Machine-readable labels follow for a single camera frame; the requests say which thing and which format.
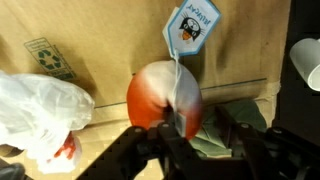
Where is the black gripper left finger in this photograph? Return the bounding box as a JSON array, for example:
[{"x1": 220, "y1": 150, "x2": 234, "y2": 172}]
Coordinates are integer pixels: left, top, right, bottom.
[{"x1": 148, "y1": 111, "x2": 188, "y2": 158}]

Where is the red radish plush toy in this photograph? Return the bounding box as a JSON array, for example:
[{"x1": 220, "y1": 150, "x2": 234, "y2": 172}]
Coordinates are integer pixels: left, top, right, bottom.
[{"x1": 125, "y1": 0, "x2": 268, "y2": 159}]

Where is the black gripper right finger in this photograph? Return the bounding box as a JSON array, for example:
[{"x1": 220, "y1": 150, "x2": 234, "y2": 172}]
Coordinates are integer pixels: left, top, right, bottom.
[{"x1": 214, "y1": 105, "x2": 264, "y2": 161}]

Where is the white cylindrical object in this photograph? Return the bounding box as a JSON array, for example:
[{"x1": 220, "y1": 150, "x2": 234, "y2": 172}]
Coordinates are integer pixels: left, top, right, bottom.
[{"x1": 289, "y1": 37, "x2": 320, "y2": 92}]

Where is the large cardboard box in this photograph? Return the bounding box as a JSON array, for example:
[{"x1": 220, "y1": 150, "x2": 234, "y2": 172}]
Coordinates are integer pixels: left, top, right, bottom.
[{"x1": 0, "y1": 0, "x2": 292, "y2": 180}]

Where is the white plush toy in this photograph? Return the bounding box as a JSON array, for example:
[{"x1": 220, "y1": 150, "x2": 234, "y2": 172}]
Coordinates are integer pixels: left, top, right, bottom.
[{"x1": 0, "y1": 69, "x2": 96, "y2": 175}]

